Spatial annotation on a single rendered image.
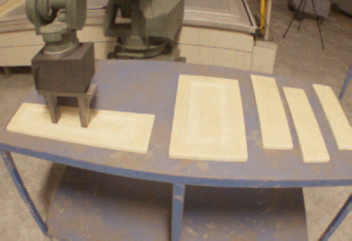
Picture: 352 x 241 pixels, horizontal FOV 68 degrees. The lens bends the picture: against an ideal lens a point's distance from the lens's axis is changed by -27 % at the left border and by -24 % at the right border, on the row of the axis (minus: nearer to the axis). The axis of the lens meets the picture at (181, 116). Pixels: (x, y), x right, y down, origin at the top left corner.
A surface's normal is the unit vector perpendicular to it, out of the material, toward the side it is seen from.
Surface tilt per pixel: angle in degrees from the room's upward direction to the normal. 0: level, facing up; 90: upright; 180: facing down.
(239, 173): 0
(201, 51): 90
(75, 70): 90
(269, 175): 0
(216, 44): 90
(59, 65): 90
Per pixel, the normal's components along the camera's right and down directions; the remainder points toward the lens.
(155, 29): -0.11, 0.60
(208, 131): 0.04, -0.79
